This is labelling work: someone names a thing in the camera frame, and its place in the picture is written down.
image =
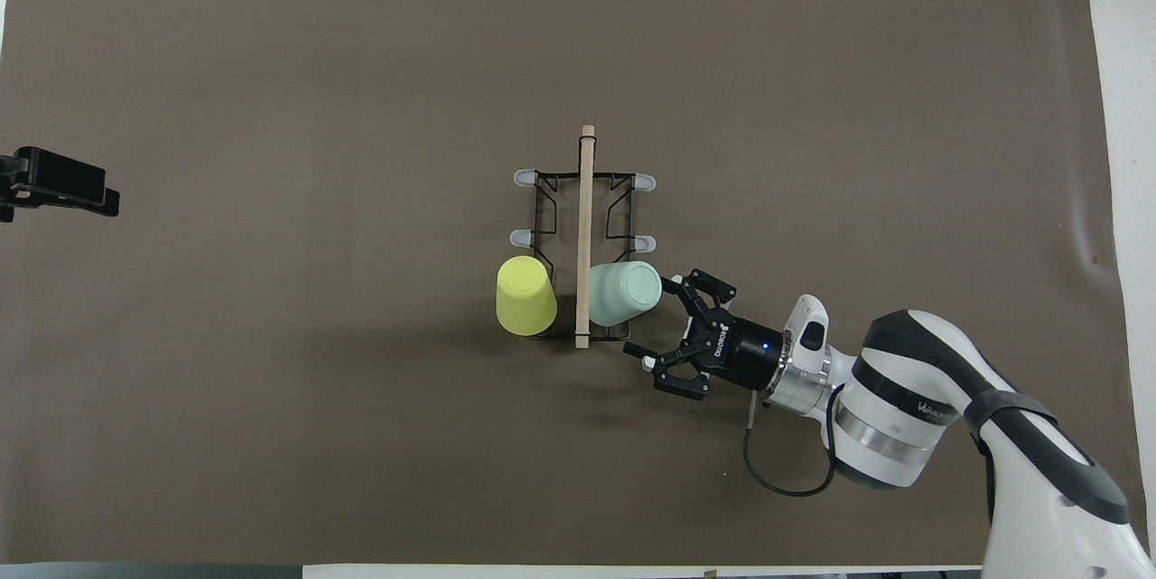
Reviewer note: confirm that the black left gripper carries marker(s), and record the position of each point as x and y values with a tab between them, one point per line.
7	191

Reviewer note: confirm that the pale green plastic cup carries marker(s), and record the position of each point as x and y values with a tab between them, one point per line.
623	292

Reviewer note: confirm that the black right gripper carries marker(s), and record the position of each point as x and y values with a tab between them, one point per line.
741	351

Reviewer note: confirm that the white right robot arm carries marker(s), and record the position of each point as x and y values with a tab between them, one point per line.
903	416

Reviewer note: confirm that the brown paper table mat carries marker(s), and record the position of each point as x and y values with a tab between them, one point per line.
271	380

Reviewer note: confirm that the yellow plastic cup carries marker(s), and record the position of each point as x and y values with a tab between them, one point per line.
526	294

